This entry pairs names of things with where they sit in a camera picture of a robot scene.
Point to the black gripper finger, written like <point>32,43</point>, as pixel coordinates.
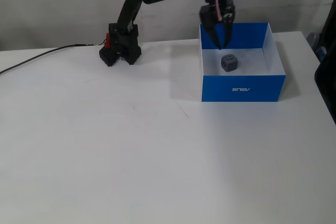
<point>211,33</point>
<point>228,32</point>

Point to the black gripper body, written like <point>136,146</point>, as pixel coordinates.
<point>210,19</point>

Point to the gray block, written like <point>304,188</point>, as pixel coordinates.
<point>229,63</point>

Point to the blue white cardboard box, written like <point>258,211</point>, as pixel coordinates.
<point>241,89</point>

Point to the gray object with blue label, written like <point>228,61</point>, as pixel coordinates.
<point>316,45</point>

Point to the red and black table clamp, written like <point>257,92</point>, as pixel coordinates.
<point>108,56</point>

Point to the large black office chair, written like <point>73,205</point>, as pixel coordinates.
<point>328,77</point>

